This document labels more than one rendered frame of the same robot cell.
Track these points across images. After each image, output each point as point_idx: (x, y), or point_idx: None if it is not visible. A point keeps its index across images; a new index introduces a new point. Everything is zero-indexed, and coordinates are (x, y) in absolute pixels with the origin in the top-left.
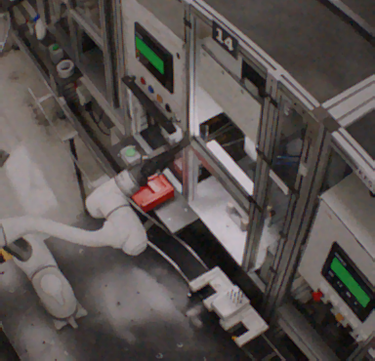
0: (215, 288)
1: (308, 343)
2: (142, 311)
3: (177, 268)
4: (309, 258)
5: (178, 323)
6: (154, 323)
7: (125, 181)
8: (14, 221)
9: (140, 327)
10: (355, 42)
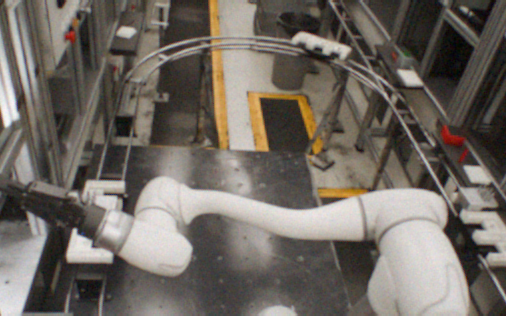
0: (91, 241)
1: (75, 143)
2: (172, 310)
3: (102, 297)
4: (52, 22)
5: (146, 278)
6: (169, 291)
7: (121, 213)
8: (332, 208)
9: (188, 295)
10: None
